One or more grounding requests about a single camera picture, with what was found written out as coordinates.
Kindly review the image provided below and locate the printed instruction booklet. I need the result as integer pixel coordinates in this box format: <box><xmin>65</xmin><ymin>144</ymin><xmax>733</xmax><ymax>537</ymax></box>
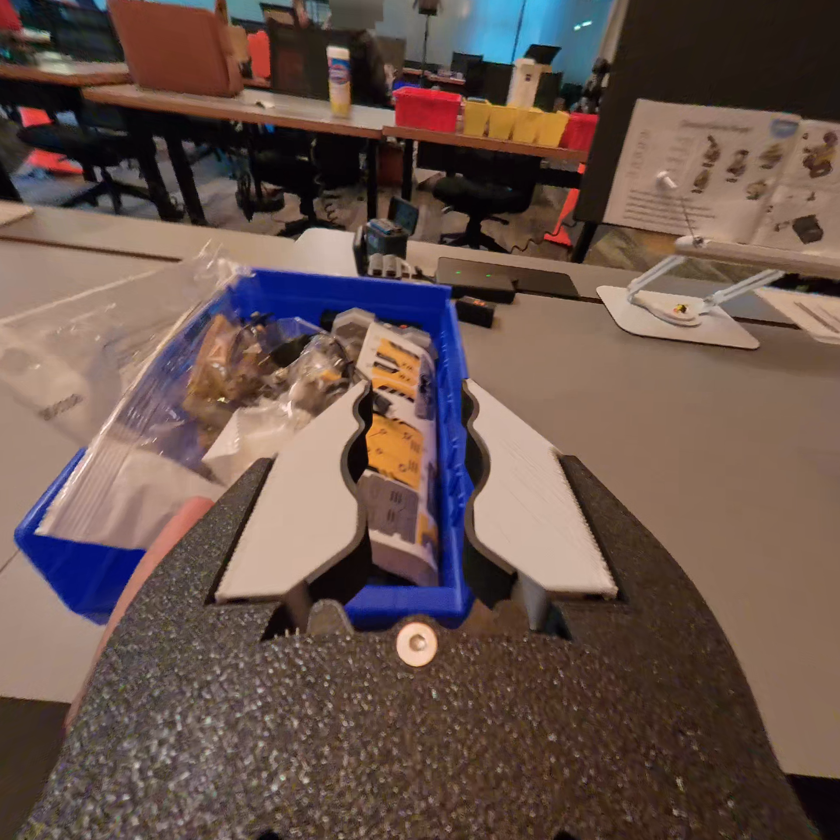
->
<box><xmin>602</xmin><ymin>98</ymin><xmax>840</xmax><ymax>252</ymax></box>

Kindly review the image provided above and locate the wooden top table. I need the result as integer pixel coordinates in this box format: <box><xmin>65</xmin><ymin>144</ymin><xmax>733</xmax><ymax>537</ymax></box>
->
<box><xmin>82</xmin><ymin>84</ymin><xmax>395</xmax><ymax>227</ymax></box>
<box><xmin>382</xmin><ymin>125</ymin><xmax>589</xmax><ymax>204</ymax></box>
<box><xmin>0</xmin><ymin>60</ymin><xmax>132</xmax><ymax>132</ymax></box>

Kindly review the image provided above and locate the black battery pack blue label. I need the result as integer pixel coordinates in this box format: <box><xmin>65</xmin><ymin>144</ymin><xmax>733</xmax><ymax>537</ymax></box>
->
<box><xmin>354</xmin><ymin>218</ymin><xmax>413</xmax><ymax>280</ymax></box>

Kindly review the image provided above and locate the white paper sheet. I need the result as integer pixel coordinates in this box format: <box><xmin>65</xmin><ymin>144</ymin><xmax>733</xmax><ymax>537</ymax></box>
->
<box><xmin>755</xmin><ymin>285</ymin><xmax>840</xmax><ymax>345</ymax></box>

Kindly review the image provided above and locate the white metal book stand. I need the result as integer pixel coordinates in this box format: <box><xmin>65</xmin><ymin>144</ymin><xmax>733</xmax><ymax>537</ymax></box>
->
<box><xmin>596</xmin><ymin>171</ymin><xmax>840</xmax><ymax>350</ymax></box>

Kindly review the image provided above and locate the tall white container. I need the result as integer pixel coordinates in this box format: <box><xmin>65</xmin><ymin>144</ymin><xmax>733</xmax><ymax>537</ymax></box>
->
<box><xmin>507</xmin><ymin>58</ymin><xmax>538</xmax><ymax>109</ymax></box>

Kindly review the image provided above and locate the yellow grey sticker sheet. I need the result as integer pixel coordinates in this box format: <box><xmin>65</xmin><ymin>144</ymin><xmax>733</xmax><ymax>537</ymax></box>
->
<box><xmin>357</xmin><ymin>322</ymin><xmax>441</xmax><ymax>588</ymax></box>

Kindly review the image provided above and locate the bag of gold parts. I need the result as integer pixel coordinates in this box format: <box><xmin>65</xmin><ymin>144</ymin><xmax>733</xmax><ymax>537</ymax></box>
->
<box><xmin>180</xmin><ymin>314</ymin><xmax>277</xmax><ymax>437</ymax></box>

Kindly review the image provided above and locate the flat black charger box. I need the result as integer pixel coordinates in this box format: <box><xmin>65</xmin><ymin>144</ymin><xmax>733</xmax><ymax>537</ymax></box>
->
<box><xmin>436</xmin><ymin>257</ymin><xmax>580</xmax><ymax>304</ymax></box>

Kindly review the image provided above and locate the brown leather case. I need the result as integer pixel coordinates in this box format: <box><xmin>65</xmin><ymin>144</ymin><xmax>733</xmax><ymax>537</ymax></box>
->
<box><xmin>107</xmin><ymin>0</ymin><xmax>245</xmax><ymax>99</ymax></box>

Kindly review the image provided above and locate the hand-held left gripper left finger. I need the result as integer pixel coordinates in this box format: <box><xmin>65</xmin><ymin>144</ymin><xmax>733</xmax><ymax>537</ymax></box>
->
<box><xmin>215</xmin><ymin>381</ymin><xmax>376</xmax><ymax>624</ymax></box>

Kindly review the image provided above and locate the person's left hand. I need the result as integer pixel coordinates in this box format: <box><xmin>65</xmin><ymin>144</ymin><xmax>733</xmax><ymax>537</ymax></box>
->
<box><xmin>66</xmin><ymin>497</ymin><xmax>219</xmax><ymax>729</ymax></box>

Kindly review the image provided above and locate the large clear plastic bag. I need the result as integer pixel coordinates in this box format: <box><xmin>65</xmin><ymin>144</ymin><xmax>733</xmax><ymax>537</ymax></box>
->
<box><xmin>0</xmin><ymin>243</ymin><xmax>368</xmax><ymax>549</ymax></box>

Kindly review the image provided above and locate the black partition panel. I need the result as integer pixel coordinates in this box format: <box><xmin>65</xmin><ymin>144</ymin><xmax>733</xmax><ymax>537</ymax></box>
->
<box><xmin>574</xmin><ymin>0</ymin><xmax>840</xmax><ymax>227</ymax></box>

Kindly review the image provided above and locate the blue plastic storage bin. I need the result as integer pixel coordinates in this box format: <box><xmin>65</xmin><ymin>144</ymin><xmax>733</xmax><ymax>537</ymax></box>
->
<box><xmin>14</xmin><ymin>268</ymin><xmax>475</xmax><ymax>632</ymax></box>

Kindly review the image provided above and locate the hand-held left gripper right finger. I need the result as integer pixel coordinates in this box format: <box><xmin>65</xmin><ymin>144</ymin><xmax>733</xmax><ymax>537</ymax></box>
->
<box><xmin>462</xmin><ymin>379</ymin><xmax>619</xmax><ymax>632</ymax></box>

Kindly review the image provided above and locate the yellow white wipes canister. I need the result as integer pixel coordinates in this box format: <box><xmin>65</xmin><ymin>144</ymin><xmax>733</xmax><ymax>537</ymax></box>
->
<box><xmin>326</xmin><ymin>45</ymin><xmax>353</xmax><ymax>119</ymax></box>

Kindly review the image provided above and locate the bag of black parts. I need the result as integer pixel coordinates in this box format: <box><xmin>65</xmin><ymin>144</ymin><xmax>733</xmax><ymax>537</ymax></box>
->
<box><xmin>259</xmin><ymin>318</ymin><xmax>368</xmax><ymax>421</ymax></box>

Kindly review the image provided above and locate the red plastic bin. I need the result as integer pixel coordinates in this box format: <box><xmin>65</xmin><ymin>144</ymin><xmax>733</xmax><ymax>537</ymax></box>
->
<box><xmin>392</xmin><ymin>87</ymin><xmax>463</xmax><ymax>133</ymax></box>
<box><xmin>561</xmin><ymin>113</ymin><xmax>599</xmax><ymax>152</ymax></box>

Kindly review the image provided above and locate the black tripod stand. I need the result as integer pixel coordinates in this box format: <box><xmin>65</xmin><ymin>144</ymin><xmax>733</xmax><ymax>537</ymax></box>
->
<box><xmin>413</xmin><ymin>0</ymin><xmax>442</xmax><ymax>73</ymax></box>

